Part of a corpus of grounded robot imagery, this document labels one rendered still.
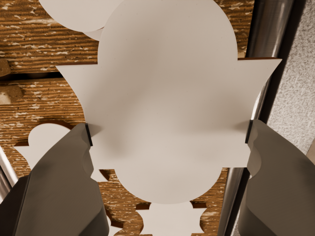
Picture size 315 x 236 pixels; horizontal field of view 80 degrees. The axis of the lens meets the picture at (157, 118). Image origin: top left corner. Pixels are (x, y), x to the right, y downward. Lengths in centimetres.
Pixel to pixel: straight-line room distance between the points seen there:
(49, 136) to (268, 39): 31
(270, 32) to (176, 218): 33
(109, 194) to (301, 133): 33
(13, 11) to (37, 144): 17
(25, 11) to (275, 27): 28
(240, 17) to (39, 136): 29
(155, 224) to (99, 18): 35
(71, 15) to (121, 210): 33
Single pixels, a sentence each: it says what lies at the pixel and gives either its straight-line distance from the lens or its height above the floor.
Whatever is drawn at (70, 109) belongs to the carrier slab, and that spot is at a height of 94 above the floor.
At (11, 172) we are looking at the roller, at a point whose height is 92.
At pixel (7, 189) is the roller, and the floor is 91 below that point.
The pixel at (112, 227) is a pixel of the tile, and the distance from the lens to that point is 43.
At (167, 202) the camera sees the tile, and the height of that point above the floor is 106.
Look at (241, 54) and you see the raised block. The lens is 22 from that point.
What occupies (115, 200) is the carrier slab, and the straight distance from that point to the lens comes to 38.
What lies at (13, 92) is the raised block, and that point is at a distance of 29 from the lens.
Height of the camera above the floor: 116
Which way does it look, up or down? 61 degrees down
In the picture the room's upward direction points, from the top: 179 degrees counter-clockwise
